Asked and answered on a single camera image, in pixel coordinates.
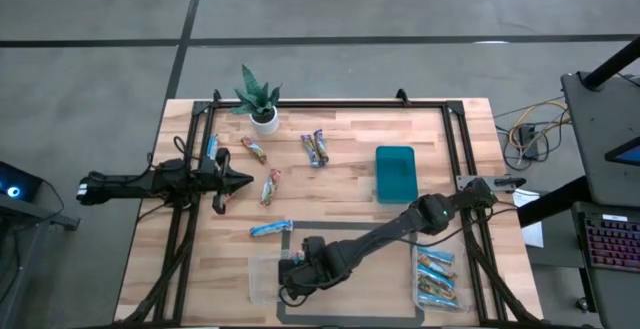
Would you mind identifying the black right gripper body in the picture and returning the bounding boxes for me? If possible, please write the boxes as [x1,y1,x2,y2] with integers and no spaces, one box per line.
[299,254,347,290]

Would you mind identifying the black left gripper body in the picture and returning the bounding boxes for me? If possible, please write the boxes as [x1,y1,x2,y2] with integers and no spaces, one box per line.
[197,161,235,198]

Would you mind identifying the light blue granola bar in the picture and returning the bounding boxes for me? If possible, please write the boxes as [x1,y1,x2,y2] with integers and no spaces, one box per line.
[417,254,454,278]
[249,219,295,238]
[417,247,456,265]
[417,291,462,312]
[417,263,457,289]
[417,274,459,301]

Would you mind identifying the clear plastic bin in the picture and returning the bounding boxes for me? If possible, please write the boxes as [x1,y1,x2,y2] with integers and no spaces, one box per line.
[410,240,471,315]
[248,248,324,306]

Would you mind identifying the beige mat with grey border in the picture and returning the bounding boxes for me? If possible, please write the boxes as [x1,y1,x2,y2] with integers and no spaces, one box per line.
[276,220,426,328]

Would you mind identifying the snake plant in white pot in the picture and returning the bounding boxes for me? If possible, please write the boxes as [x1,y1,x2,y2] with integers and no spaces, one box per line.
[229,63,284,137]

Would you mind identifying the teal plastic bin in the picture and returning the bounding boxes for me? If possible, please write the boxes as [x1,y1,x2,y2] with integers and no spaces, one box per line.
[374,145,419,205]

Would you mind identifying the white paper sheet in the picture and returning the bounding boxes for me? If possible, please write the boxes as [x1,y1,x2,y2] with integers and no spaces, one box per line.
[512,188,545,249]

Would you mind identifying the black power adapter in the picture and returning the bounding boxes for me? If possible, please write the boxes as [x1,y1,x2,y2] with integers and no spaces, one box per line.
[517,124,540,160]

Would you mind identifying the grey desk top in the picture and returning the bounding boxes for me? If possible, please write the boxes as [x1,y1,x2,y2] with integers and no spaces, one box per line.
[572,201,640,329]
[560,71,640,208]

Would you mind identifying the tablet with blue screen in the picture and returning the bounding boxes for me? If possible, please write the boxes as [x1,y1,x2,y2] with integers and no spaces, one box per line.
[604,136,640,168]

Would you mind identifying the black aluminium table frame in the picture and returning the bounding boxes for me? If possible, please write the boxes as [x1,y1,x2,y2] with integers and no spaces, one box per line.
[113,98,546,329]

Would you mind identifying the grey metal base plate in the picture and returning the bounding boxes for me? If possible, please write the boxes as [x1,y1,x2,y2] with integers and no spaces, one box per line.
[457,175,527,193]

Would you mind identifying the black computer blue ring light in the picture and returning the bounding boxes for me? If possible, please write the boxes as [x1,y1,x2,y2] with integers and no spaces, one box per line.
[0,161,45,216]

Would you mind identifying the black rig post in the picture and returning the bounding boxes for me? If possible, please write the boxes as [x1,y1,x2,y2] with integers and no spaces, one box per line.
[517,176,591,228]
[582,36,640,90]

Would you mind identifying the yellow floor cable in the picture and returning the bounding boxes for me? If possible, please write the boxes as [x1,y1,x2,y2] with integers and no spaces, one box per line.
[507,99,571,158]

